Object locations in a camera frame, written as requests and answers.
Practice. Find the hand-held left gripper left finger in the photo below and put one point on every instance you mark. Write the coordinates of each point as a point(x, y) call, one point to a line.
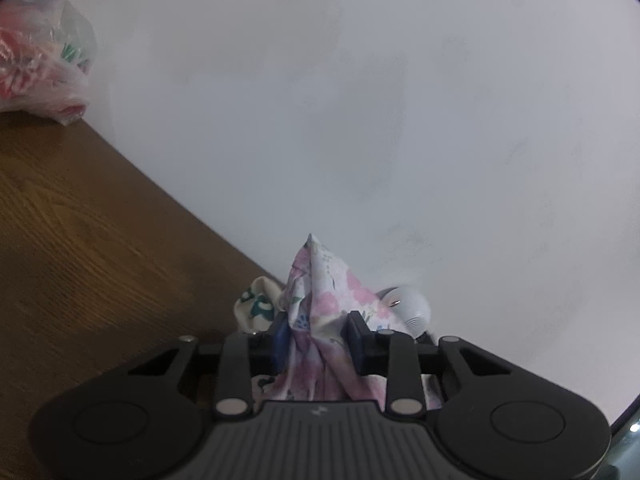
point(281, 347)

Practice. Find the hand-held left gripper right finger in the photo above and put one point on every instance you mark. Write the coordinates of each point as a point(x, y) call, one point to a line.
point(356, 342)

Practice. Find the pink floral white garment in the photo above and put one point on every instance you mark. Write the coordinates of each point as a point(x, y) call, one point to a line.
point(320, 305)

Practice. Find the rolled green floral cloth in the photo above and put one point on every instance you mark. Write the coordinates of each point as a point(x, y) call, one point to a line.
point(255, 302)

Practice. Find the white round device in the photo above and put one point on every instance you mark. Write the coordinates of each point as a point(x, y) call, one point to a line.
point(410, 307)

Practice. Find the plastic bag with red contents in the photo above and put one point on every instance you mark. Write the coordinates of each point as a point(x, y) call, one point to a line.
point(40, 65)

